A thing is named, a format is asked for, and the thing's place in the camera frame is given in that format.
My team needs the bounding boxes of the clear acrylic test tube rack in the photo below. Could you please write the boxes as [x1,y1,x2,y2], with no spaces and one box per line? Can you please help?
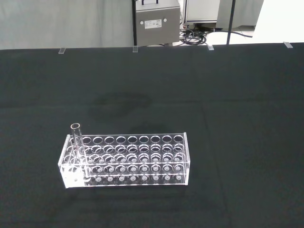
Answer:
[57,132,190,190]

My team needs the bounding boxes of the black bench cloth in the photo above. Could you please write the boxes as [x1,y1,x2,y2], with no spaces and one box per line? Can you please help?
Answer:
[0,42,304,228]

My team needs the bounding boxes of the grey metal equipment box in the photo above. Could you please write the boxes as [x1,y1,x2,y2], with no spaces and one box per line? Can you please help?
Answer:
[132,0,184,47]

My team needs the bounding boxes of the white cabinet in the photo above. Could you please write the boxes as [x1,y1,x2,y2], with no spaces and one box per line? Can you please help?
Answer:
[182,0,219,25]

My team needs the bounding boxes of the black tripod pole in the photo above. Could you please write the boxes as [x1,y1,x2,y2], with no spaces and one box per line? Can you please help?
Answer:
[226,0,237,46]

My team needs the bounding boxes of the pale board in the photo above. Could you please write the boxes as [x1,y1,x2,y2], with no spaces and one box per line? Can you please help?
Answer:
[252,0,304,44]

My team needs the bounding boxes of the black floor cable bundle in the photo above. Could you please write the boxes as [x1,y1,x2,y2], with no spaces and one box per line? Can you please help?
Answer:
[179,23,254,46]

